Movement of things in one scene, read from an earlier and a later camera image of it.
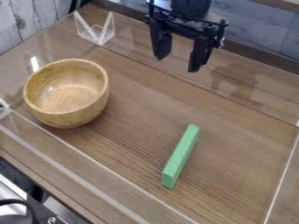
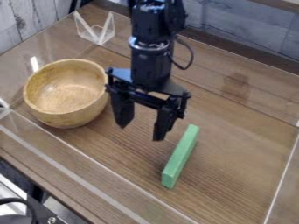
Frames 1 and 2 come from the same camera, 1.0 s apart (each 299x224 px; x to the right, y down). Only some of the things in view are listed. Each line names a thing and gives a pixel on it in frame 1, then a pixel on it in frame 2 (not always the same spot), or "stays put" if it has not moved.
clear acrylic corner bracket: (96, 33) stays put
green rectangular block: (183, 150) stays put
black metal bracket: (41, 213) stays put
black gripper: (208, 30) to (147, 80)
